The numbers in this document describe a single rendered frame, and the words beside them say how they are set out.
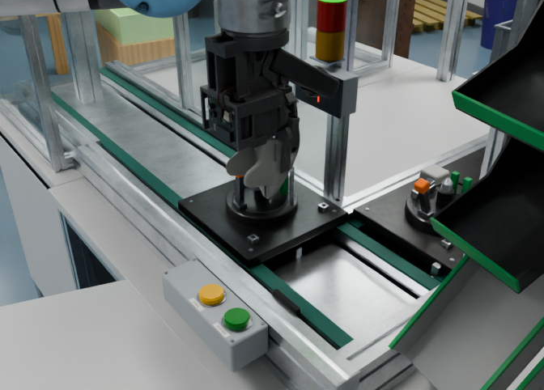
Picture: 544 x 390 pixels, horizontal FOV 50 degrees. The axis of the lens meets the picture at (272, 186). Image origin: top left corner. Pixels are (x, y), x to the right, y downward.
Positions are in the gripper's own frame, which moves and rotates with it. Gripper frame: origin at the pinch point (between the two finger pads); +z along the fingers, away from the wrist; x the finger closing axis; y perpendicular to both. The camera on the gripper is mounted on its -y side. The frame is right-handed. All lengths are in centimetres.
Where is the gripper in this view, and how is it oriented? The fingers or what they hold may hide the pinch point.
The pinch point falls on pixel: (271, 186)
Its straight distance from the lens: 72.8
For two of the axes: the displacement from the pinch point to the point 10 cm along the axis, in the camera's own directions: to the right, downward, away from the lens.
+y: -7.9, 3.2, -5.2
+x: 6.2, 4.1, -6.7
